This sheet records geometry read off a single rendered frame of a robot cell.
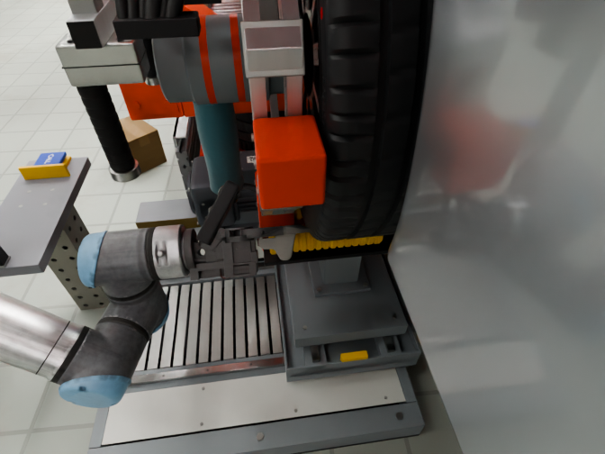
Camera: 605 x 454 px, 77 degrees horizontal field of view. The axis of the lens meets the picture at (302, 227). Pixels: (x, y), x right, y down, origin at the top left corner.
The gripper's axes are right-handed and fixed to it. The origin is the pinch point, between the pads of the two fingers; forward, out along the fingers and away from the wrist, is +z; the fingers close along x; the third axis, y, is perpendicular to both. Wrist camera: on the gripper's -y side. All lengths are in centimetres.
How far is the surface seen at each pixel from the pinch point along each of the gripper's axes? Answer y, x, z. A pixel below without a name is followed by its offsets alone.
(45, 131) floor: -67, -157, -123
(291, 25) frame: -21.2, 27.0, -1.7
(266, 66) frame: -17.6, 25.7, -4.7
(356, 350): 35, -35, 15
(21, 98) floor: -97, -187, -151
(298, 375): 39, -34, -2
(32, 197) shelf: -15, -41, -67
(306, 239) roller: 2.6, -13.0, 1.9
